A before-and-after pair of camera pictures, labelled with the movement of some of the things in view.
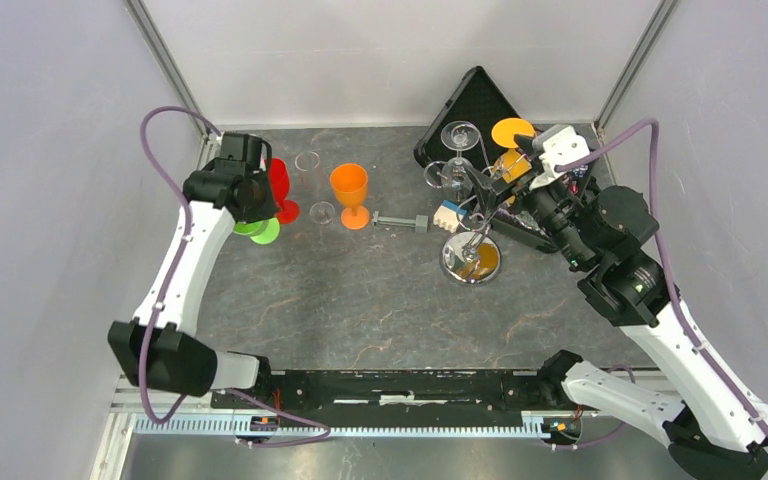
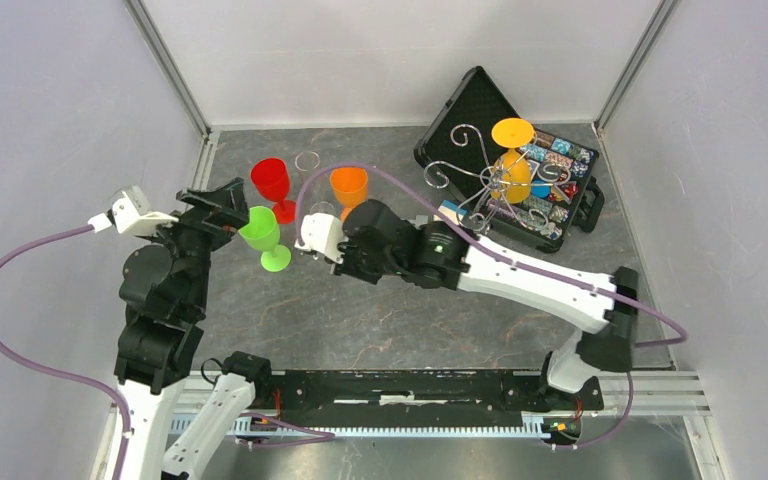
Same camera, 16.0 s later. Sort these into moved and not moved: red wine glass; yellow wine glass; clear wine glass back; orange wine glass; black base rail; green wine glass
Moved: clear wine glass back; green wine glass
Not moved: orange wine glass; red wine glass; yellow wine glass; black base rail
